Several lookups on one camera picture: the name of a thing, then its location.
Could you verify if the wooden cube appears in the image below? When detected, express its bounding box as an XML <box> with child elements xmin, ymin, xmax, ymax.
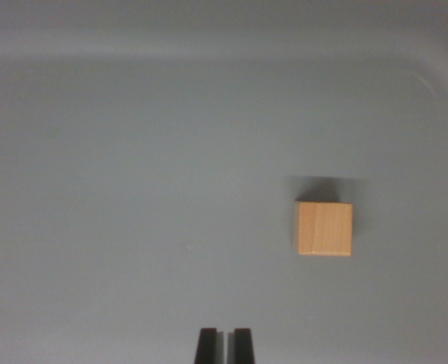
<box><xmin>293</xmin><ymin>201</ymin><xmax>353</xmax><ymax>258</ymax></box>

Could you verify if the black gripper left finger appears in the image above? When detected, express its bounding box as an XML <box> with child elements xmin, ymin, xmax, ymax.
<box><xmin>194</xmin><ymin>328</ymin><xmax>225</xmax><ymax>364</ymax></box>

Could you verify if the grey plastic tray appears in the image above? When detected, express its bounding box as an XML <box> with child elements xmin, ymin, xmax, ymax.
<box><xmin>0</xmin><ymin>0</ymin><xmax>448</xmax><ymax>364</ymax></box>

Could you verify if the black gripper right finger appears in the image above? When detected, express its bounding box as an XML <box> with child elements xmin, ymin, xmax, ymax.
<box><xmin>227</xmin><ymin>328</ymin><xmax>256</xmax><ymax>364</ymax></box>

